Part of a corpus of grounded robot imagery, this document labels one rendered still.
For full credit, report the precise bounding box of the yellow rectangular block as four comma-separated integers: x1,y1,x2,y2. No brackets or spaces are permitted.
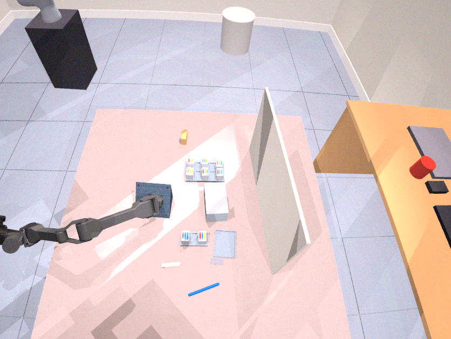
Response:
181,130,188,145

